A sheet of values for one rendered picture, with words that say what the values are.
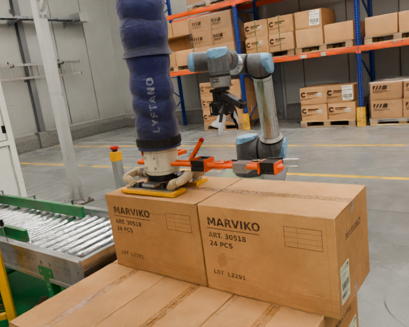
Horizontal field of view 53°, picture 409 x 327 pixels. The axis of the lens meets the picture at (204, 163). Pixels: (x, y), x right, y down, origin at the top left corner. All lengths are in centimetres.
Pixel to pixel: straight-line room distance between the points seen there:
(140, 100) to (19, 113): 1041
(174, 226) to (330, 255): 73
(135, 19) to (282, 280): 128
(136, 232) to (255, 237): 69
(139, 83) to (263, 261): 97
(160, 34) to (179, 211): 81
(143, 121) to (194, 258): 68
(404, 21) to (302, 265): 753
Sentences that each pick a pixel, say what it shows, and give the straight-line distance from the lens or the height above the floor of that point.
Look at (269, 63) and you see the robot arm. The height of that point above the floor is 149.
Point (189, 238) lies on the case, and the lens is 189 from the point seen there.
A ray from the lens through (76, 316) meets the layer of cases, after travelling 196.
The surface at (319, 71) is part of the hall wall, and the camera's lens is 1063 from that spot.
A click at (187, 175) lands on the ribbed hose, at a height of 103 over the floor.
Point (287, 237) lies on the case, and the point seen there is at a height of 85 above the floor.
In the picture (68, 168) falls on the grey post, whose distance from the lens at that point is 568.
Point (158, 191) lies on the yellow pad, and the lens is 198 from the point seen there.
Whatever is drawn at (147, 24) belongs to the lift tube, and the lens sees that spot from 195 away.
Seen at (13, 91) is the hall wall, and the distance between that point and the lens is 1227.
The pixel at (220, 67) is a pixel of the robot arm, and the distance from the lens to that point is 176.
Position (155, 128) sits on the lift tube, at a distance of 195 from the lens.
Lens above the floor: 149
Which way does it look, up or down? 12 degrees down
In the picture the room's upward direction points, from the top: 8 degrees counter-clockwise
